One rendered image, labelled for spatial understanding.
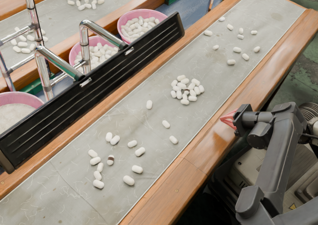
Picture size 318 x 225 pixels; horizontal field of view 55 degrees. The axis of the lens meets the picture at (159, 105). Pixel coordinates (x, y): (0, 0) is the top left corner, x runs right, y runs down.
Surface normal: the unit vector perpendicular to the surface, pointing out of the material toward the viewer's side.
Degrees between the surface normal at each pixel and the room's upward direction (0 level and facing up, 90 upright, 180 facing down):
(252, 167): 0
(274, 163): 53
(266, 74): 0
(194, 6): 0
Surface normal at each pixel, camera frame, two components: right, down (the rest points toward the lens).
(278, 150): -0.55, -0.80
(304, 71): 0.11, -0.62
